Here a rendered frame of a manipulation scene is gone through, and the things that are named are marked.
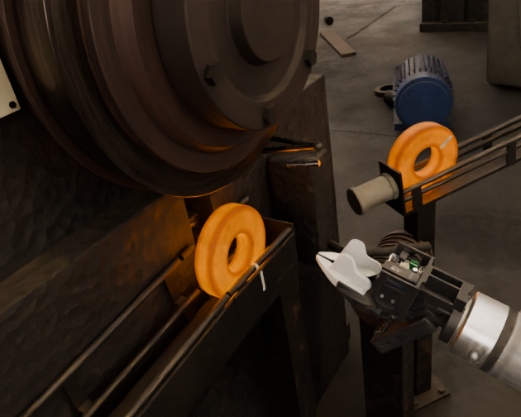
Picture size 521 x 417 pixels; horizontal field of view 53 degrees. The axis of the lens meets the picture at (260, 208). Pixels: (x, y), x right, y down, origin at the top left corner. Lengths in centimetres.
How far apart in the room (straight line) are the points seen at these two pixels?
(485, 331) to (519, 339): 4
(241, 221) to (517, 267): 135
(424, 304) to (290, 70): 36
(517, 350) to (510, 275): 127
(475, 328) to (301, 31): 44
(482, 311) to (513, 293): 120
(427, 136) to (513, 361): 54
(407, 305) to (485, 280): 124
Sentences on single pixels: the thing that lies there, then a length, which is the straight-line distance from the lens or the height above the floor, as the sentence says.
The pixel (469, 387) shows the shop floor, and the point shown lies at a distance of 162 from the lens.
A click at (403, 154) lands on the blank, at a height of 74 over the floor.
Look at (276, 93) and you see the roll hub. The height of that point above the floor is 101.
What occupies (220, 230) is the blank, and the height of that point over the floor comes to 81.
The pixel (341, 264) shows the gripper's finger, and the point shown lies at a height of 77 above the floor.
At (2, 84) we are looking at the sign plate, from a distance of 67.
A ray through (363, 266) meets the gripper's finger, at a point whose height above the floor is 74.
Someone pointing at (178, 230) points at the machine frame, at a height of 80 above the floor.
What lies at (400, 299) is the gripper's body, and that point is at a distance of 72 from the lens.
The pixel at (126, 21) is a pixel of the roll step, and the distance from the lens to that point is 56.
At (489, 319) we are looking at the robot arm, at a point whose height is 74.
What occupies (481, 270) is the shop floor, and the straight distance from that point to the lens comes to 200.
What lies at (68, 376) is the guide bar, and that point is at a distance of 75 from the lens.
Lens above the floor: 123
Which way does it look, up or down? 31 degrees down
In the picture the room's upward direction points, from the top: 10 degrees counter-clockwise
